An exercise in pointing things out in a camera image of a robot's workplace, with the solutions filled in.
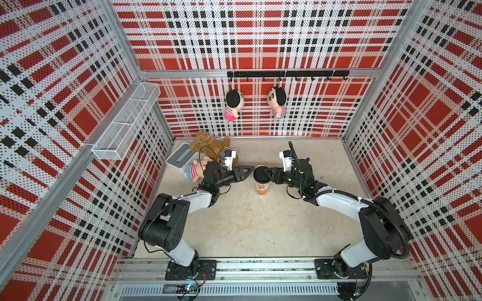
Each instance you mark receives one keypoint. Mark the green circuit board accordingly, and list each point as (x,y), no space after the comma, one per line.
(180,289)

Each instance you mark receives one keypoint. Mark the black wall hook rail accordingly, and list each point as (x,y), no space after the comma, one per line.
(289,73)

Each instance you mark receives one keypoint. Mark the striped shirt boy plush doll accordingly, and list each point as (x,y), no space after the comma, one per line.
(195,170)

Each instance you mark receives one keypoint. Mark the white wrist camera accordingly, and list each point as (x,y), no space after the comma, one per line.
(287,160)
(228,157)

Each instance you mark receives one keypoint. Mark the brown capybara plush toy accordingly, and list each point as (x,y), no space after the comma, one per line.
(210,146)

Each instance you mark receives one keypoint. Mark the pink hanging plush doll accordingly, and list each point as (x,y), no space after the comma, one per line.
(234,104)

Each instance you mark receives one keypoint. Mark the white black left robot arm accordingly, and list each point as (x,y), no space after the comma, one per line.
(163,225)

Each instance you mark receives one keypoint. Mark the blue hanging plush doll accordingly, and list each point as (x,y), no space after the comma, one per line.
(277,102)

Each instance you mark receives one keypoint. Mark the black plastic cup lid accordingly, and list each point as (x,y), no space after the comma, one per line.
(260,175)

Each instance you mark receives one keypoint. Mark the white grey tissue box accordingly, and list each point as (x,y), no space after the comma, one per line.
(182,156)

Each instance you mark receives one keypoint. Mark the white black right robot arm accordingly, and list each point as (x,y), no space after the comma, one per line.
(385,234)

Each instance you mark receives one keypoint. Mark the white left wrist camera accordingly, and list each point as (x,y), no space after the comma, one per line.
(228,157)

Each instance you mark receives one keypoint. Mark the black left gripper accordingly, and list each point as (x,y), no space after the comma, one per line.
(239,175)

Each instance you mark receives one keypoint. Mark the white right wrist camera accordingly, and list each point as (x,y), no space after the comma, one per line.
(287,160)

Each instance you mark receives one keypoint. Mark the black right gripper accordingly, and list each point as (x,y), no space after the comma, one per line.
(275,178)

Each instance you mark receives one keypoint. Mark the printed paper milk tea cup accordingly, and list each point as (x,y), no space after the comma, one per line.
(262,188)

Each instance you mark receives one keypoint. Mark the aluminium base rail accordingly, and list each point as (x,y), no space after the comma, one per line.
(277,278)

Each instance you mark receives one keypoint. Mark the white wire mesh shelf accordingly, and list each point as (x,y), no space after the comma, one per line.
(135,106)

